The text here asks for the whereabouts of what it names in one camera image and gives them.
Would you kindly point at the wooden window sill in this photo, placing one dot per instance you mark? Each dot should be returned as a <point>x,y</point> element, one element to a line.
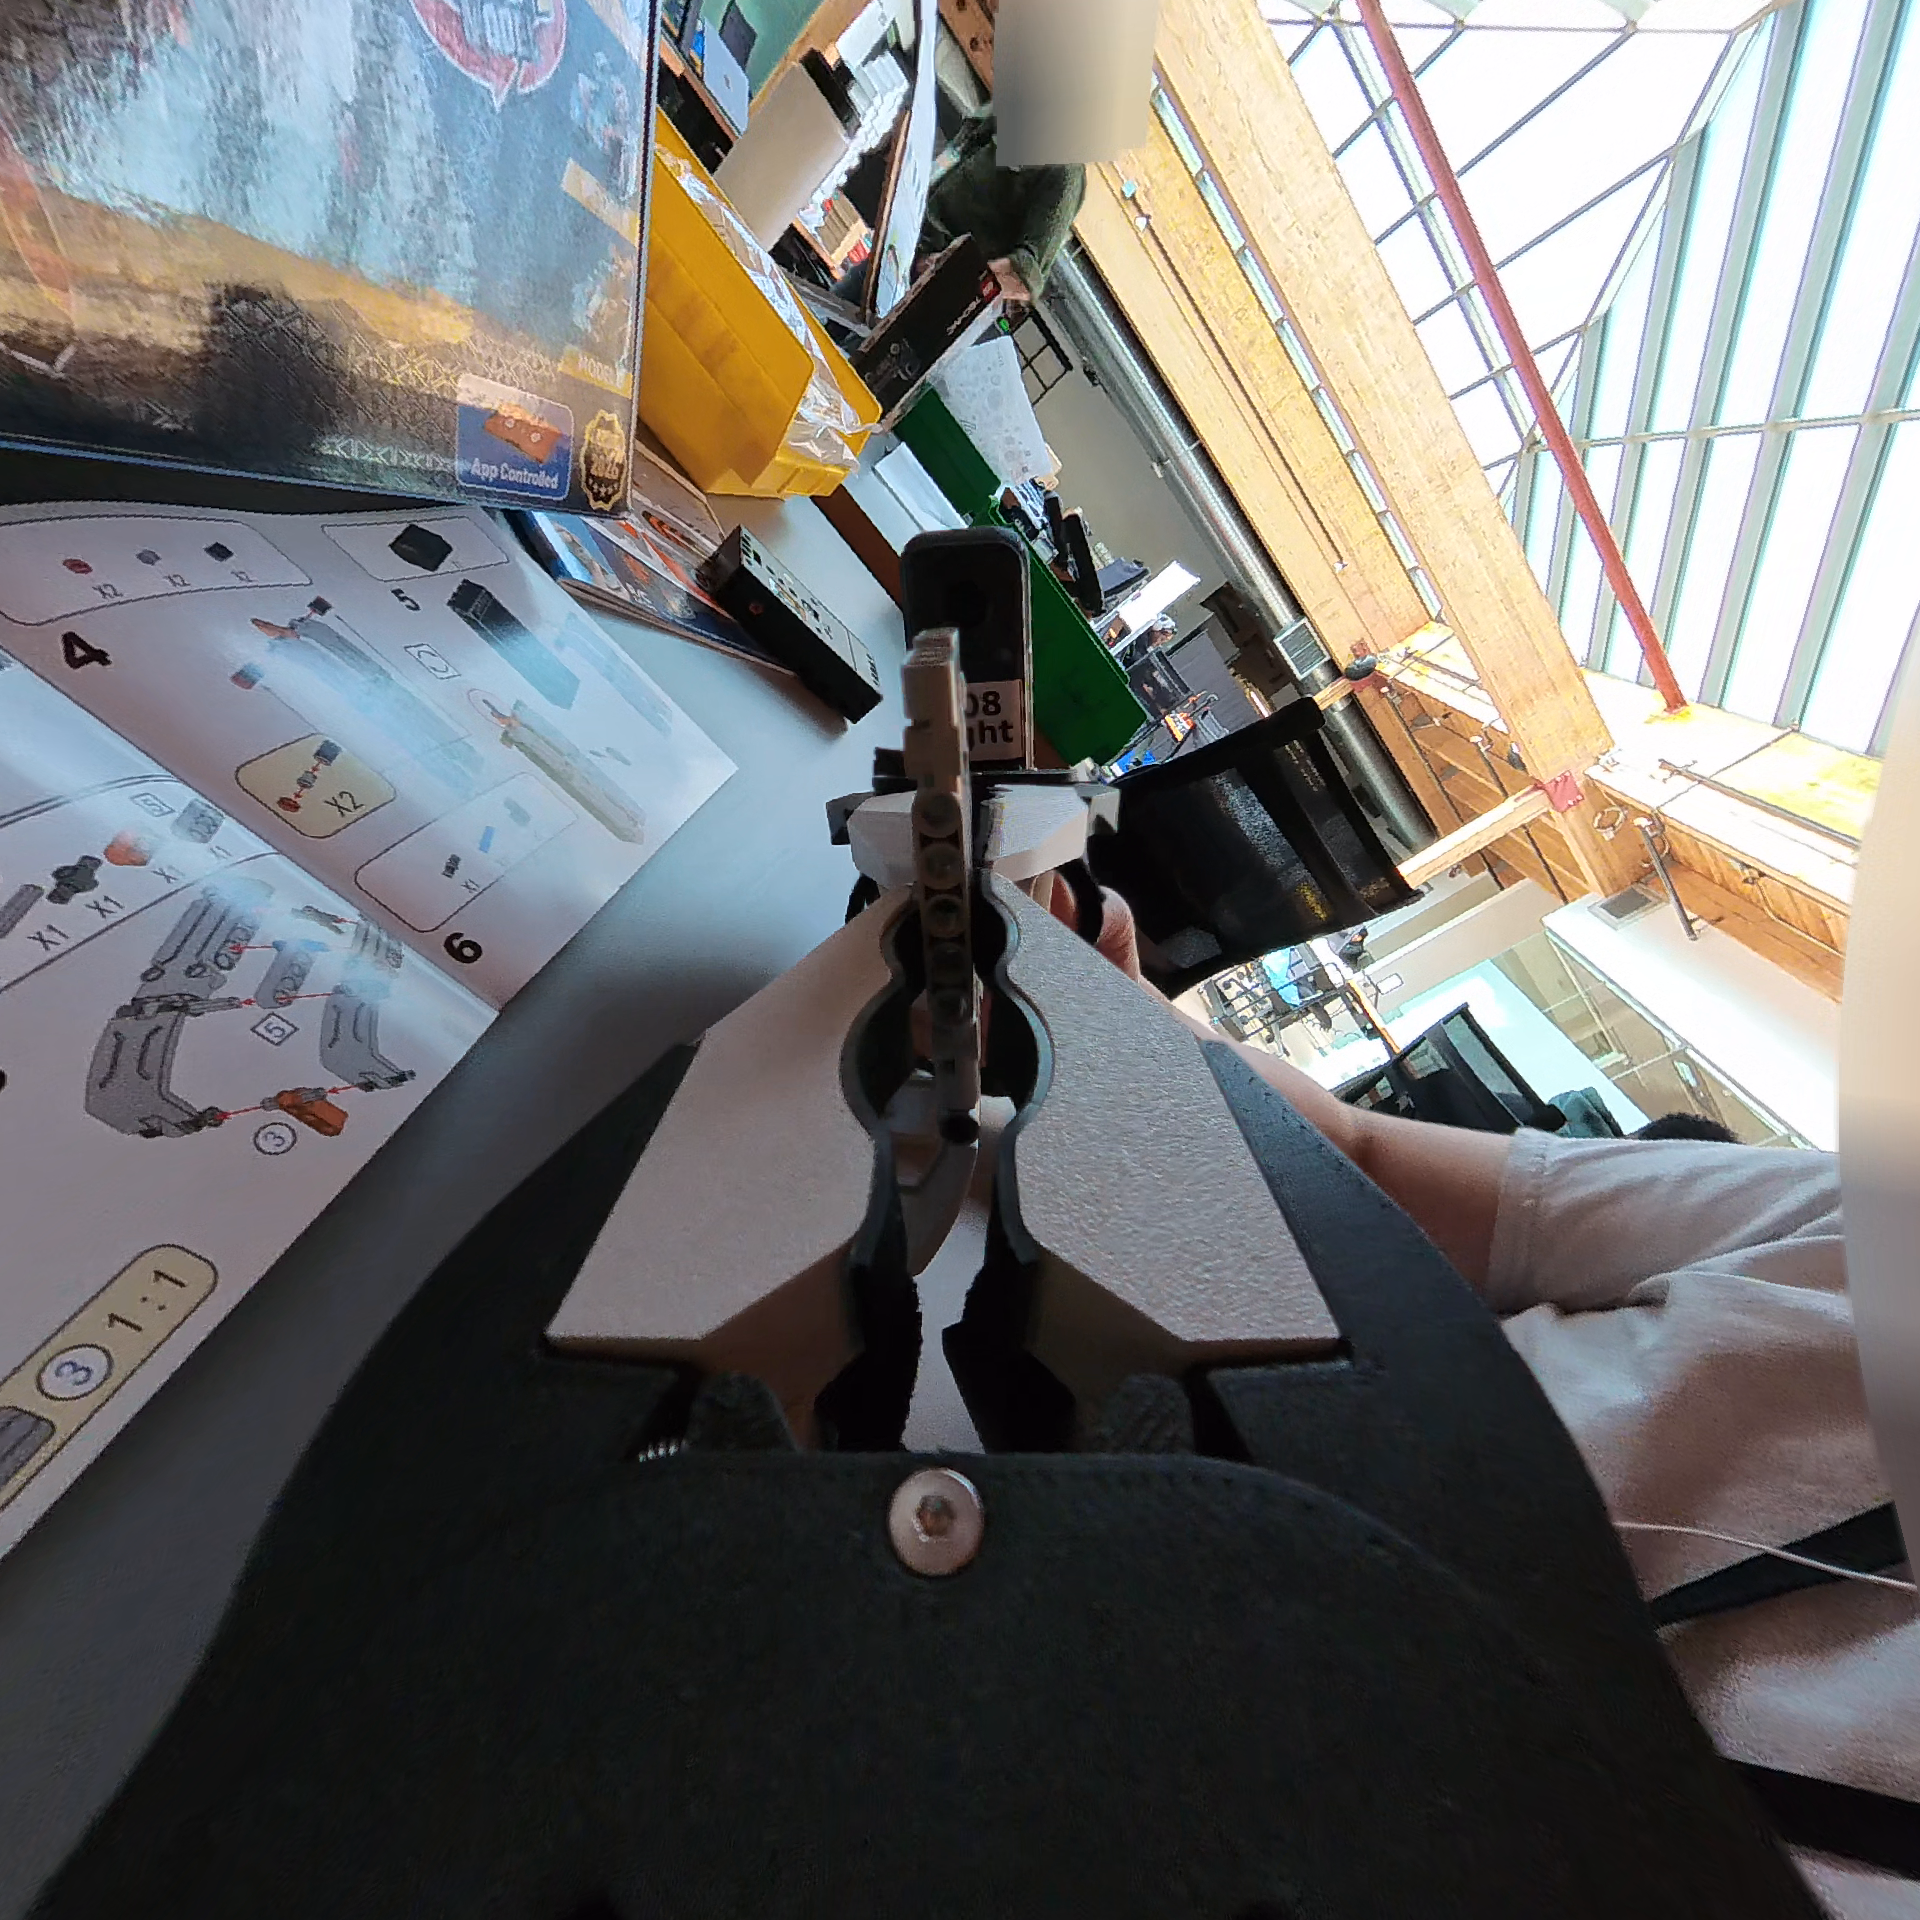
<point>1724,839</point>

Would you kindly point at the white instruction booklet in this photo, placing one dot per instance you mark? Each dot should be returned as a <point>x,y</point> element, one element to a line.
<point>195,975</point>

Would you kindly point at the yellow plastic bin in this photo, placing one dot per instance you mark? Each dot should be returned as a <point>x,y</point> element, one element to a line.
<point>721,346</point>

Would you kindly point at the white paper roll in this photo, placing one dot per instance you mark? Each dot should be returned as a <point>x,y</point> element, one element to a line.
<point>787,150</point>

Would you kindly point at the small black box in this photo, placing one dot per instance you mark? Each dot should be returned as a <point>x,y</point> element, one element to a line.
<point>795,616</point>

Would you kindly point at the person's right forearm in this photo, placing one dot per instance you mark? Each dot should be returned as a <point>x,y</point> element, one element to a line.
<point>1425,1184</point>

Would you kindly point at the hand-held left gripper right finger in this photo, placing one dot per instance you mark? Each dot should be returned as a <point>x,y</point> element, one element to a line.
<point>1171,1184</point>

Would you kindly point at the person's right hand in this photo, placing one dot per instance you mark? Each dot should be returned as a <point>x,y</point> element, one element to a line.
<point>1108,938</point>

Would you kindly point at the grey toy beam arm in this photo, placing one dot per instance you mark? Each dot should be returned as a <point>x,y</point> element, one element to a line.
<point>945,901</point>

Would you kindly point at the white printed paper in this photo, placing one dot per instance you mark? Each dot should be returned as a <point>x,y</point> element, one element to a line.
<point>1003,405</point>

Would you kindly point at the green plastic bin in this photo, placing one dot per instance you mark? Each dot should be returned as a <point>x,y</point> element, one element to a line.
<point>1073,661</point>

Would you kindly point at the black carton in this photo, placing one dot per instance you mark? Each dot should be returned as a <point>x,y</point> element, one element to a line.
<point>938,316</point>

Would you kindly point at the large blue toy box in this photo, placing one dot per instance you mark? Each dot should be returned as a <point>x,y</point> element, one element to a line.
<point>300,225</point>

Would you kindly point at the large wooden ceiling beam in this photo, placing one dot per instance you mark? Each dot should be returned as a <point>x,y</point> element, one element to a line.
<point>1348,346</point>

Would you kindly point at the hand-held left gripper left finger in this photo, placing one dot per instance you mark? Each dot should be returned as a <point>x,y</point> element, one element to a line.
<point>721,1184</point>

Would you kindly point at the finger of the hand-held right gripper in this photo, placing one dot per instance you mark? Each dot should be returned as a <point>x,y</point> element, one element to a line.
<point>885,832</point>
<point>1035,826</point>

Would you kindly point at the glass skylight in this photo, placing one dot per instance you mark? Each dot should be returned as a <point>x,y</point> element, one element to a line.
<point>1724,300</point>

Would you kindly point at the person's white shirt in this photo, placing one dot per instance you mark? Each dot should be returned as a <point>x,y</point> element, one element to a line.
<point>1770,1650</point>

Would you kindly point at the grey desk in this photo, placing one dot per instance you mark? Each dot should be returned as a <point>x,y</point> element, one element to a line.
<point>705,932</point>

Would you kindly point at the clear plastic bag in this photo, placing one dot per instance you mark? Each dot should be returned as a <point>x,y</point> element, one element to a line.
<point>809,375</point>

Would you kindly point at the black monitor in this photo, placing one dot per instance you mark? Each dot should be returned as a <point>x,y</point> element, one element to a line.
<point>1446,1073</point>

